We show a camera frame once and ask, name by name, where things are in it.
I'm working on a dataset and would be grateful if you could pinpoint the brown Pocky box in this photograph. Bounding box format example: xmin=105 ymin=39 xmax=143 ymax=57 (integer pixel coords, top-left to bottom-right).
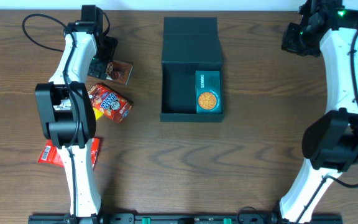
xmin=106 ymin=60 xmax=133 ymax=85

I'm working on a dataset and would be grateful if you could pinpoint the red Hello Panda box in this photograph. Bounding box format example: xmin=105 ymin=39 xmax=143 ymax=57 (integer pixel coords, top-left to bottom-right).
xmin=88 ymin=83 xmax=133 ymax=123

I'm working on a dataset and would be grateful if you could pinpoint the black gift box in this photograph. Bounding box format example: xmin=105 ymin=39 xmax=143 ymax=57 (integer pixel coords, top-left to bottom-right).
xmin=160 ymin=17 xmax=224 ymax=123

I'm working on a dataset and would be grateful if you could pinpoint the teal Chunkies cookie box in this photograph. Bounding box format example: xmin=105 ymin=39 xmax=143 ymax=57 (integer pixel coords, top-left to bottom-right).
xmin=195 ymin=70 xmax=222 ymax=114

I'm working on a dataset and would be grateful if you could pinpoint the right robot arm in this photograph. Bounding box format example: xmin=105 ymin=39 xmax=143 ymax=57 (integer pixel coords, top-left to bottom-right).
xmin=269 ymin=0 xmax=358 ymax=223

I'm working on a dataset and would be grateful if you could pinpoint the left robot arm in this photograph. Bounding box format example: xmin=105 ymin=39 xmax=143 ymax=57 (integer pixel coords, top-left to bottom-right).
xmin=35 ymin=5 xmax=117 ymax=223

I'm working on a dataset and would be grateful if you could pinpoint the yellow Hacks candy bag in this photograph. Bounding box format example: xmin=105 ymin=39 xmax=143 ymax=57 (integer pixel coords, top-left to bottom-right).
xmin=93 ymin=108 xmax=104 ymax=120

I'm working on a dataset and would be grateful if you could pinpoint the red candy bag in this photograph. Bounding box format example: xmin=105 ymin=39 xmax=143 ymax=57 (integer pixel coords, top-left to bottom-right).
xmin=38 ymin=138 xmax=101 ymax=169

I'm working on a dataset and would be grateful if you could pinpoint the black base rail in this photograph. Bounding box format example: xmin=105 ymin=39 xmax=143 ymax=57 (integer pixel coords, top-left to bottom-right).
xmin=28 ymin=212 xmax=344 ymax=224

